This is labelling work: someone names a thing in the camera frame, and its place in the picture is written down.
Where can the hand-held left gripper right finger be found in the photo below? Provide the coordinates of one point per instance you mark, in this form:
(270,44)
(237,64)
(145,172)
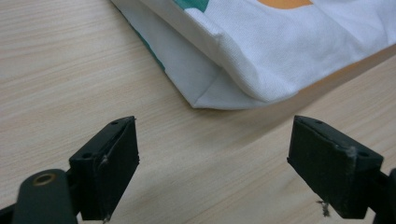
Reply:
(330,168)

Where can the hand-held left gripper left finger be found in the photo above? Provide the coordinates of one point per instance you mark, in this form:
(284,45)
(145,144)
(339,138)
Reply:
(109,168)

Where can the white printed cloth bag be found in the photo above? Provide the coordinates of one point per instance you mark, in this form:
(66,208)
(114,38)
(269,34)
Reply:
(280,46)

